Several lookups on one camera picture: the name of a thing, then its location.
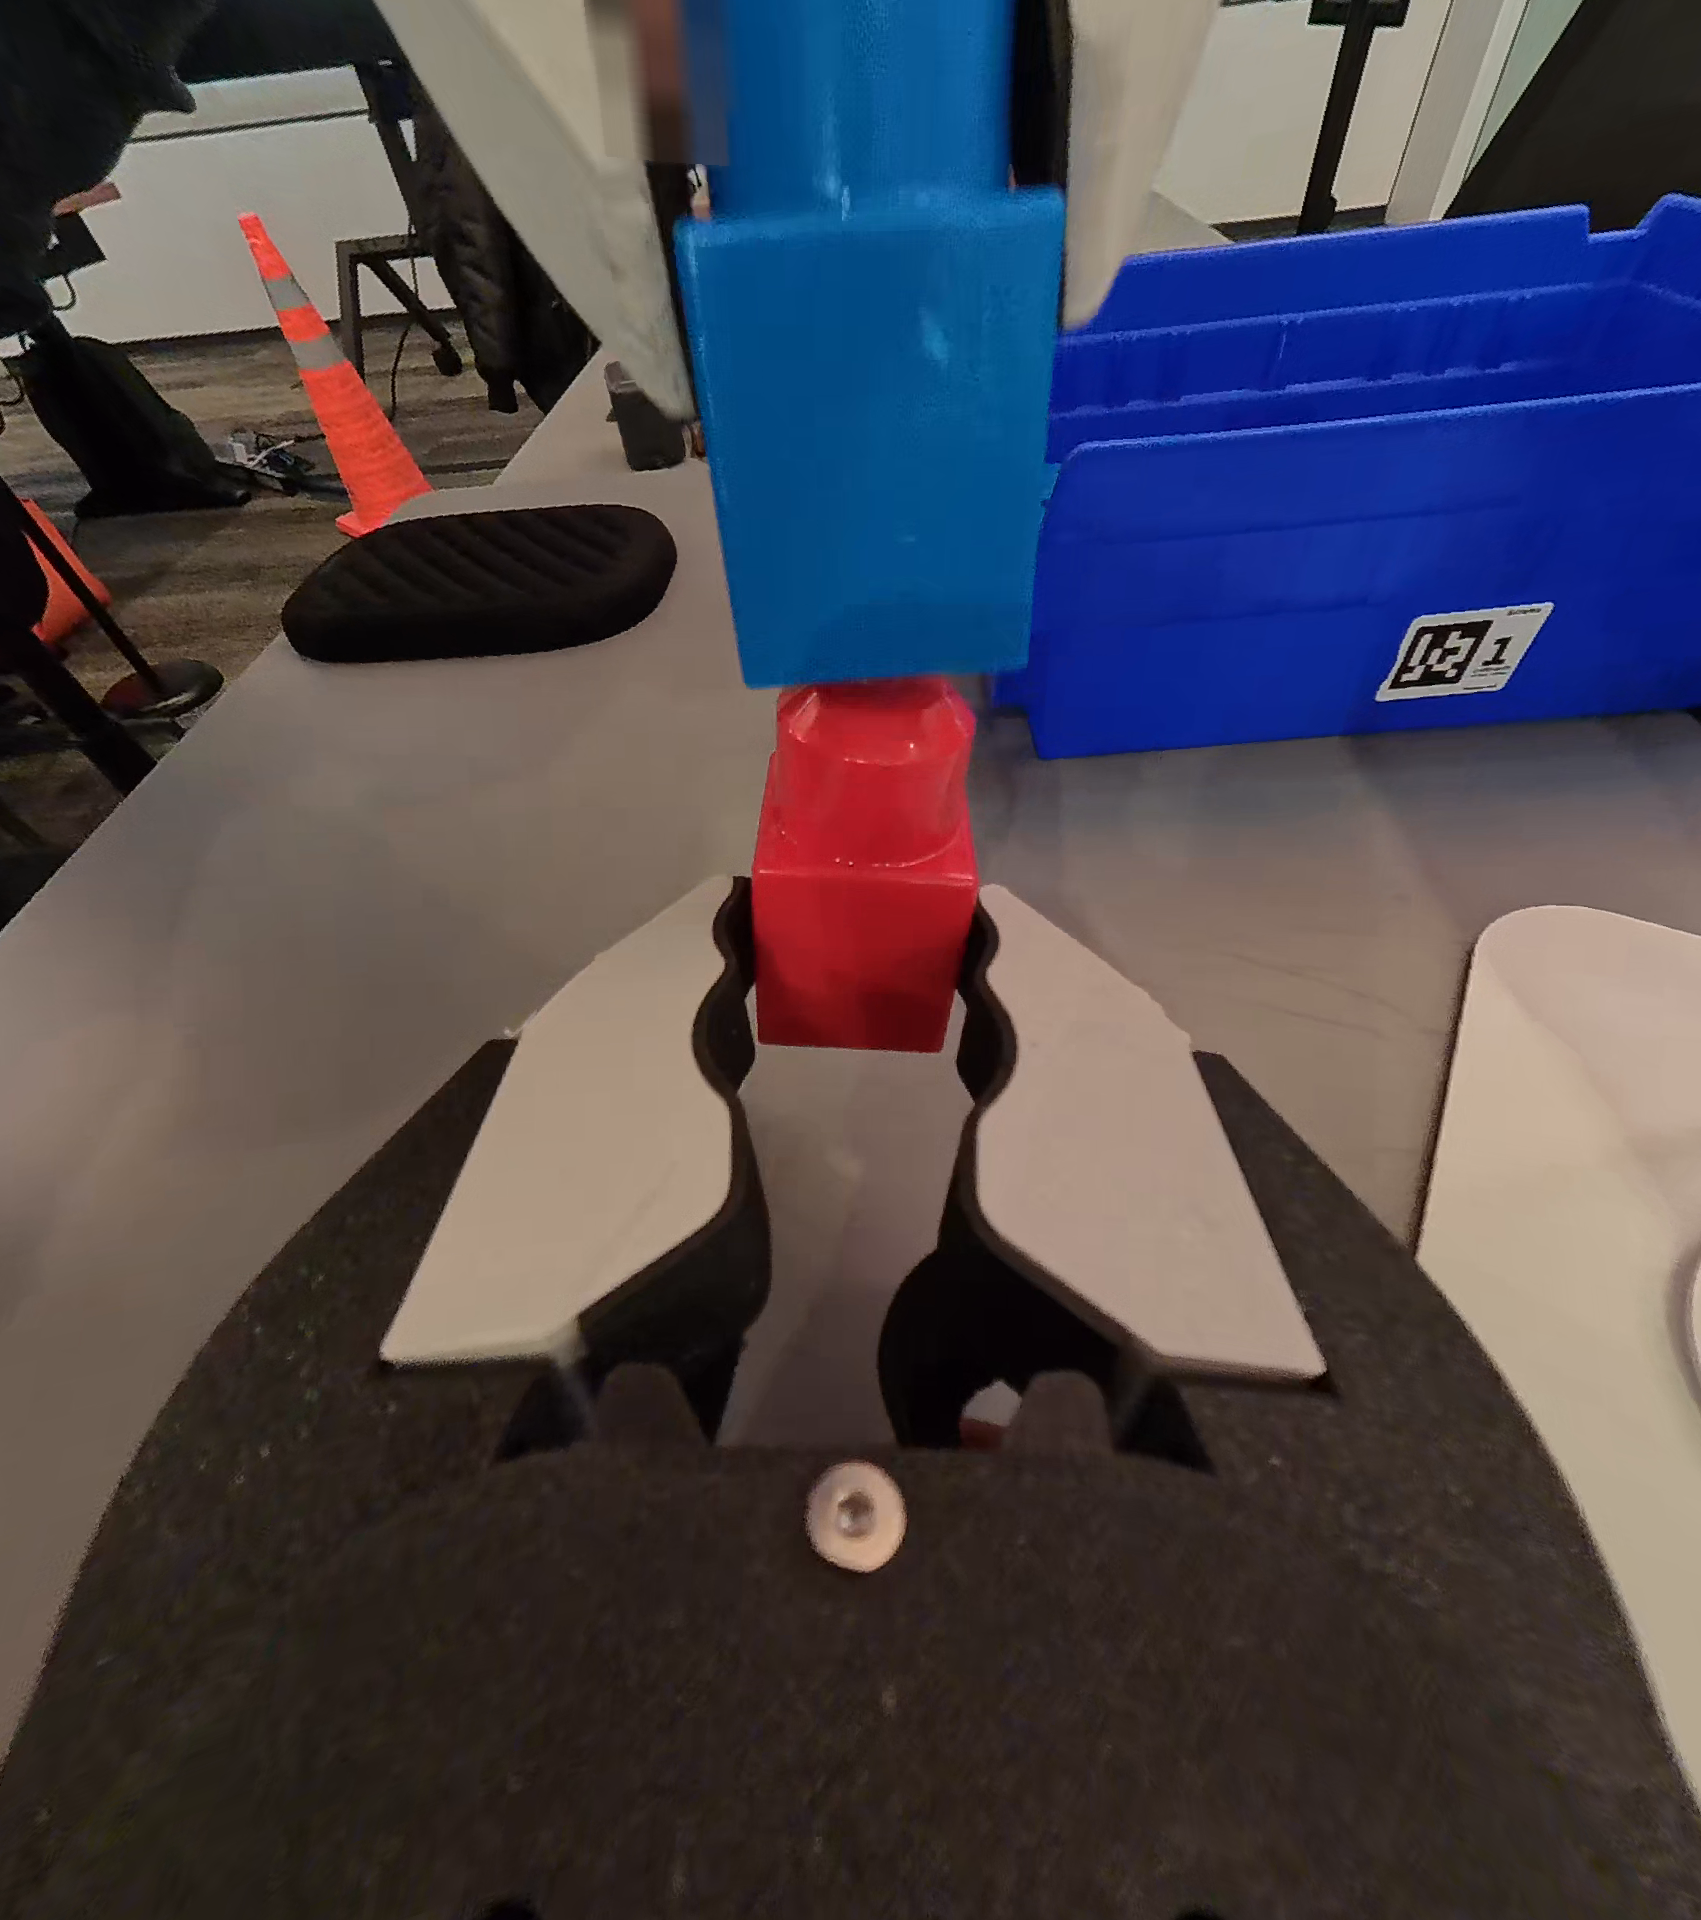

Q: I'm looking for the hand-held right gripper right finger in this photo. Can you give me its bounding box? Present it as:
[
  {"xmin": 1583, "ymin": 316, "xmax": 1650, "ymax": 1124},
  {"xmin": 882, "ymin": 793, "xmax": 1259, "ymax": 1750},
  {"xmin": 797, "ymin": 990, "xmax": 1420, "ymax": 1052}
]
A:
[{"xmin": 932, "ymin": 887, "xmax": 1327, "ymax": 1423}]

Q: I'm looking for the black panel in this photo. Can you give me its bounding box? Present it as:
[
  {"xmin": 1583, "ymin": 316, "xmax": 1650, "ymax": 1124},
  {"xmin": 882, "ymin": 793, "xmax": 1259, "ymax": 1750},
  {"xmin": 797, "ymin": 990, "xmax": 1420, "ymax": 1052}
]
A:
[{"xmin": 1451, "ymin": 0, "xmax": 1701, "ymax": 230}]

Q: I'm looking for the orange traffic cone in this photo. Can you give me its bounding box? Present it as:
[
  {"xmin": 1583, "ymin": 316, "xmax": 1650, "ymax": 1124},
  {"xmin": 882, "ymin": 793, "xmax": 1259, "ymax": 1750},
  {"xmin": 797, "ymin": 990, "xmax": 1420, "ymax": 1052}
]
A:
[
  {"xmin": 237, "ymin": 211, "xmax": 438, "ymax": 540},
  {"xmin": 10, "ymin": 496, "xmax": 121, "ymax": 650}
]

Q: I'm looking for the grey desk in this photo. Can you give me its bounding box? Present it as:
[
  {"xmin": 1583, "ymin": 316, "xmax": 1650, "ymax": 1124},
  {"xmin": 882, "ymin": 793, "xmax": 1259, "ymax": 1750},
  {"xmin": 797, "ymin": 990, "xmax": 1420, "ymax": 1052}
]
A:
[{"xmin": 0, "ymin": 196, "xmax": 1701, "ymax": 1920}]

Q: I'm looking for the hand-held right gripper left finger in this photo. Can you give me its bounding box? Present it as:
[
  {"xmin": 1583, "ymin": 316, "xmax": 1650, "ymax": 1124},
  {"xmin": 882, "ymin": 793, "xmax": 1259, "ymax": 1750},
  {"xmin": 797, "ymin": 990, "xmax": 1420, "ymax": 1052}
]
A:
[{"xmin": 387, "ymin": 880, "xmax": 775, "ymax": 1416}]

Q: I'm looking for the blue toy building block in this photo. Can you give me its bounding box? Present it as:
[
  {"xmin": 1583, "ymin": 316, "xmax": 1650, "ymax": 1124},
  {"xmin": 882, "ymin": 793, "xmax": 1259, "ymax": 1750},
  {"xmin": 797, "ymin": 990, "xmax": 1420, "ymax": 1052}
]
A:
[{"xmin": 676, "ymin": 0, "xmax": 1068, "ymax": 693}]

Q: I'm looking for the blue plastic bin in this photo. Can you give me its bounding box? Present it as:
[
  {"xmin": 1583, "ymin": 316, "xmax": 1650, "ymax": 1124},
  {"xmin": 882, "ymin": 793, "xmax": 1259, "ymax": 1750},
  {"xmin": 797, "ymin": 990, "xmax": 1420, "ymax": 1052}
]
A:
[{"xmin": 995, "ymin": 198, "xmax": 1701, "ymax": 762}]

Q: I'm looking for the white document stand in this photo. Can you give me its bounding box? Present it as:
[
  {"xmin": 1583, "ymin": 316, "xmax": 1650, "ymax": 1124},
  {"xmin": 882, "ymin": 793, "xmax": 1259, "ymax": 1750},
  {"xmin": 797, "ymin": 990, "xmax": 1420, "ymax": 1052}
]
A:
[{"xmin": 1415, "ymin": 907, "xmax": 1701, "ymax": 1920}]

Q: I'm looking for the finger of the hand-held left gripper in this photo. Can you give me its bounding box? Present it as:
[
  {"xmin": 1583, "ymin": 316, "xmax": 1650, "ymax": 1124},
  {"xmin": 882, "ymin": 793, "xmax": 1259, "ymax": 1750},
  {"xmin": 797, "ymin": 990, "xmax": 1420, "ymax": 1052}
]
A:
[
  {"xmin": 1054, "ymin": 0, "xmax": 1215, "ymax": 332},
  {"xmin": 387, "ymin": 0, "xmax": 709, "ymax": 423}
]

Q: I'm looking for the black ribbed wrist rest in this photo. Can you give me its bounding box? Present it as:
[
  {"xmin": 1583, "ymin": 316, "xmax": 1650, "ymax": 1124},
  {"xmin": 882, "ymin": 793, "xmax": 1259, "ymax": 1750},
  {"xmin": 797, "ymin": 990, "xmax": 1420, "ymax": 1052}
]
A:
[{"xmin": 284, "ymin": 502, "xmax": 681, "ymax": 668}]

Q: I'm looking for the red toy building block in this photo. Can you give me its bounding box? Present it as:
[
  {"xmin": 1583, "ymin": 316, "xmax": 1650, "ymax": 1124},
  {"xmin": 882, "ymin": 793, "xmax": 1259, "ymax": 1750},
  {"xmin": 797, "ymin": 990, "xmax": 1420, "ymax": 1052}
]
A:
[{"xmin": 753, "ymin": 678, "xmax": 980, "ymax": 1056}]

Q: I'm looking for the small monitor on stand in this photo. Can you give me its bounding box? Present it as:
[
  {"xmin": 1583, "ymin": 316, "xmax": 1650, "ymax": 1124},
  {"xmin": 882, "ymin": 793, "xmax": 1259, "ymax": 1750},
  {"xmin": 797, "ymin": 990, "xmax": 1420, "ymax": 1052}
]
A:
[{"xmin": 1295, "ymin": 0, "xmax": 1398, "ymax": 240}]

